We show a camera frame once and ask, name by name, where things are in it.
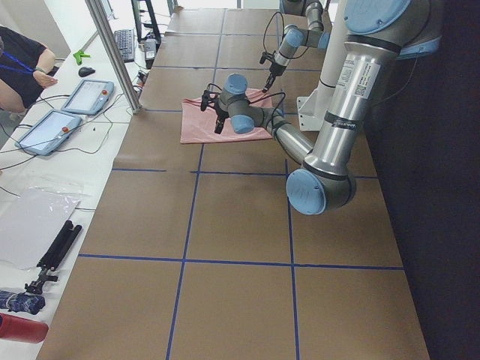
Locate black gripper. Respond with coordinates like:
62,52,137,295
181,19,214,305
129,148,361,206
214,101,230,134
262,61,287,93

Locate pink printed t-shirt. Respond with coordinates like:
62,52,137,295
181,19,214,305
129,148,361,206
180,88,274,144

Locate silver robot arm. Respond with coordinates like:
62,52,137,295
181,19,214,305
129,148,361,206
259,1,331,93
200,1,445,215

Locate black keyboard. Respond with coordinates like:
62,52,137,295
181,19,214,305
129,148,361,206
113,29,135,63

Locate upper blue teach pendant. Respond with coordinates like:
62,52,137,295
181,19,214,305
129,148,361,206
61,79,115,116

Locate blue teach pendant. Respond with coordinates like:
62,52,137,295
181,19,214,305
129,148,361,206
15,109,82,156
61,79,115,116

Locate black computer mouse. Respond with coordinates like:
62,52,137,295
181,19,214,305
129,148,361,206
78,67,96,78

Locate green plastic clip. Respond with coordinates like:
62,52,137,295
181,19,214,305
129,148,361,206
73,49,91,65

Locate lower blue teach pendant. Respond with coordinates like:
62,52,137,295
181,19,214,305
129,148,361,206
15,109,82,156

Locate clear plastic bag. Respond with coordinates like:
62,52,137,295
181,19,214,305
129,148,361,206
1,170,105,271

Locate seated person in black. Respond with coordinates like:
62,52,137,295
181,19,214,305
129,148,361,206
1,26,57,113

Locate black folded tripod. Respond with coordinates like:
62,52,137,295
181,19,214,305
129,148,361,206
25,220,83,295

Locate blue folded umbrella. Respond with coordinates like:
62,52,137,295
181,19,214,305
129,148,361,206
1,290,46,315

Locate red water bottle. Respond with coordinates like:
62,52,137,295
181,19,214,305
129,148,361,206
0,313,49,344

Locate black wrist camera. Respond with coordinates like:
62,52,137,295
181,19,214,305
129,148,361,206
259,51,275,65
200,89,220,112

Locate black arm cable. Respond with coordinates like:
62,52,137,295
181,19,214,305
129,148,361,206
205,82,290,128
262,10,312,61

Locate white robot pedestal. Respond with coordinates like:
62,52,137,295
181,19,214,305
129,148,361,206
297,1,347,131

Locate aluminium frame post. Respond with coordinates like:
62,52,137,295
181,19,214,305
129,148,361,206
85,0,141,114

